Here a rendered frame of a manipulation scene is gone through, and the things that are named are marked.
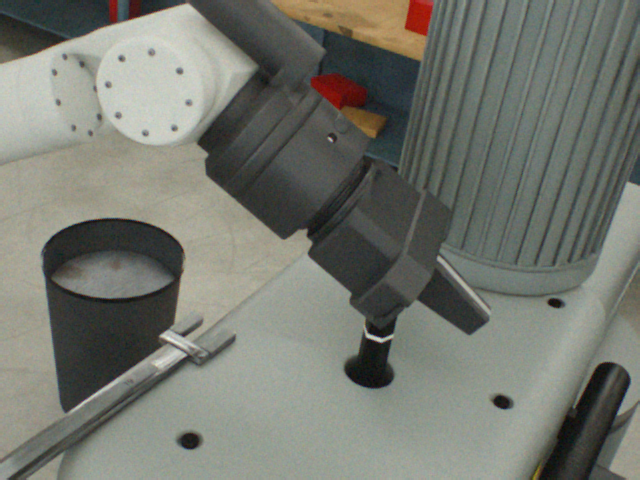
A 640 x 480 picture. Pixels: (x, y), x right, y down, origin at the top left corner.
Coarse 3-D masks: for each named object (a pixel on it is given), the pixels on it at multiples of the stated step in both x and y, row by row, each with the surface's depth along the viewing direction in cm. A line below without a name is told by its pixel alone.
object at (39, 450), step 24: (192, 312) 65; (168, 336) 62; (216, 336) 63; (144, 360) 60; (168, 360) 60; (192, 360) 61; (120, 384) 57; (144, 384) 58; (96, 408) 55; (120, 408) 56; (48, 432) 53; (72, 432) 53; (24, 456) 51; (48, 456) 52
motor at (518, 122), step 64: (448, 0) 68; (512, 0) 62; (576, 0) 60; (448, 64) 68; (512, 64) 64; (576, 64) 63; (448, 128) 70; (512, 128) 66; (576, 128) 66; (448, 192) 72; (512, 192) 69; (576, 192) 69; (448, 256) 74; (512, 256) 72; (576, 256) 74
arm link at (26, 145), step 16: (0, 64) 57; (16, 64) 56; (0, 80) 55; (16, 80) 55; (0, 96) 55; (16, 96) 55; (0, 112) 55; (16, 112) 55; (0, 128) 56; (16, 128) 55; (0, 144) 57; (16, 144) 56; (32, 144) 56; (0, 160) 58; (16, 160) 59
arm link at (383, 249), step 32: (320, 128) 52; (352, 128) 54; (288, 160) 52; (320, 160) 52; (352, 160) 53; (256, 192) 53; (288, 192) 52; (320, 192) 52; (352, 192) 54; (384, 192) 56; (416, 192) 59; (288, 224) 54; (320, 224) 55; (352, 224) 52; (384, 224) 53; (416, 224) 55; (320, 256) 54; (352, 256) 53; (384, 256) 53; (416, 256) 53; (352, 288) 55; (384, 288) 52; (416, 288) 52; (384, 320) 53
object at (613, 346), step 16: (624, 320) 131; (608, 336) 127; (624, 336) 128; (608, 352) 124; (624, 352) 125; (592, 368) 120; (576, 400) 114; (624, 400) 116; (624, 416) 114; (624, 432) 120; (608, 448) 117; (608, 464) 119
